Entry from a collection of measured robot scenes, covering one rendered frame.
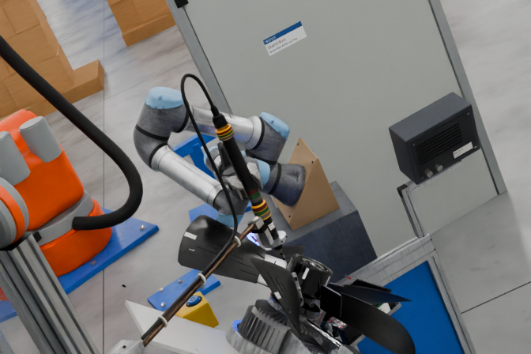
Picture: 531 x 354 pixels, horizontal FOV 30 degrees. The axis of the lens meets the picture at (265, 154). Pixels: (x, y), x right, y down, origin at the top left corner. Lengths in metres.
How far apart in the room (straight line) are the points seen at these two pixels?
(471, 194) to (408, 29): 0.95
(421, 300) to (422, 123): 0.63
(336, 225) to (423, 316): 0.44
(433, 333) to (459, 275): 1.23
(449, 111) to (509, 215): 1.88
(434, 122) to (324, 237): 0.56
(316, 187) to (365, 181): 1.49
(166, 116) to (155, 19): 8.73
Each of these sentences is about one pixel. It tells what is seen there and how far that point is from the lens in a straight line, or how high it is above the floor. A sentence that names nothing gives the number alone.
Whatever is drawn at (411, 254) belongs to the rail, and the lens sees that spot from 3.37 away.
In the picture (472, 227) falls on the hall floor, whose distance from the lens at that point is 5.08.
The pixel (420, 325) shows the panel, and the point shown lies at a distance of 3.52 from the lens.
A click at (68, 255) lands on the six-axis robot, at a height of 0.15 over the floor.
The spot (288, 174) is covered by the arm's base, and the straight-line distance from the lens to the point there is 3.41.
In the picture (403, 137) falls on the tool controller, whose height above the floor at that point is 1.23.
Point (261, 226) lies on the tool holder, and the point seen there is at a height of 1.37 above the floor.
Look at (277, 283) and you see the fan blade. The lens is 2.45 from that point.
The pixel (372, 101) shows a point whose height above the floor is 0.80.
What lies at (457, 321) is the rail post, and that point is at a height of 0.50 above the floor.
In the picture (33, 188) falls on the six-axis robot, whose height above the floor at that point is 0.64.
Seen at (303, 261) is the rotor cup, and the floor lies 1.26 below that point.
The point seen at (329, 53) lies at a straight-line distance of 4.67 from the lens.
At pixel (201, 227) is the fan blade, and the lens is 2.75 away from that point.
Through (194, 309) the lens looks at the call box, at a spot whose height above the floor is 1.07.
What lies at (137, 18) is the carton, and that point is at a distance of 11.90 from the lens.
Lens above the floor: 2.50
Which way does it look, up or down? 21 degrees down
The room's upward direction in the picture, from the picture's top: 24 degrees counter-clockwise
